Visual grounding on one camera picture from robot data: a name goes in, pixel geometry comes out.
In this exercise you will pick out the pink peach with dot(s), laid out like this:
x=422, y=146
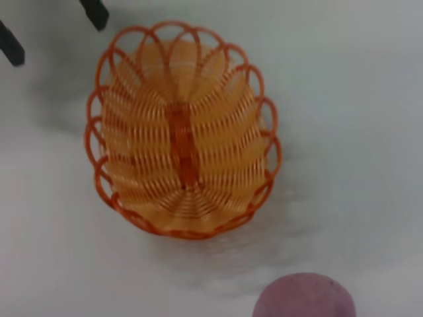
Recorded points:
x=304, y=297

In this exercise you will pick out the orange woven plastic basket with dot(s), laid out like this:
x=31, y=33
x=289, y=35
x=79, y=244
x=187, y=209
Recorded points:
x=185, y=138

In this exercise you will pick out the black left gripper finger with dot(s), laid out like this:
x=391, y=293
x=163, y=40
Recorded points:
x=97, y=14
x=11, y=48

